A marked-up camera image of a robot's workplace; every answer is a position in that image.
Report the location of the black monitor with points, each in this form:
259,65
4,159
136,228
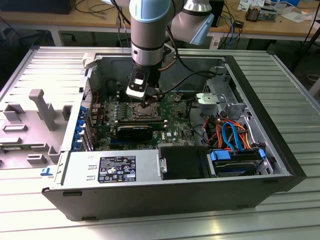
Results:
37,6

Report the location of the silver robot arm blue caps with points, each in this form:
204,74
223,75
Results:
147,32

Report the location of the grey parts rack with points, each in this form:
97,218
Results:
30,135

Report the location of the silver power supply with label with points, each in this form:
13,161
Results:
82,162

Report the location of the grey electronics board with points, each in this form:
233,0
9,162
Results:
268,15

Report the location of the small black device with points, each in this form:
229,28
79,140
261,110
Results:
238,23

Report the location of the black graphics card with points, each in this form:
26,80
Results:
135,132

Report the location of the blue card retention bracket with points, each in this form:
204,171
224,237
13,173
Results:
79,124

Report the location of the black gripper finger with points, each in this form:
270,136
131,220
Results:
151,98

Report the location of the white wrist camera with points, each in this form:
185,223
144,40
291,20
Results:
137,85

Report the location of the green motherboard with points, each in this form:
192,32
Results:
175,125

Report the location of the black box device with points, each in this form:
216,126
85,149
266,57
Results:
220,12

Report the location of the silver CPU plate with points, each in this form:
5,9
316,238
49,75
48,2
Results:
146,113

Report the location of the CPU socket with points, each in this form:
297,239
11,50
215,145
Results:
157,115

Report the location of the hard disk in blue carrier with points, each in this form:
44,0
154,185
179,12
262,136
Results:
232,167

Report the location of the brown metal transformer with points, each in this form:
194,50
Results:
252,13

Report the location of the black open PC case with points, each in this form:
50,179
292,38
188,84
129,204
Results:
150,200

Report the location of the white papers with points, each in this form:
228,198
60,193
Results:
295,16

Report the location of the wooden desk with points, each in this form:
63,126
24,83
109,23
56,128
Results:
275,28

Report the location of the metal drive cage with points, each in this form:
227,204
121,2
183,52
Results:
220,85

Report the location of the silver round metal bracket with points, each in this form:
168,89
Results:
207,105

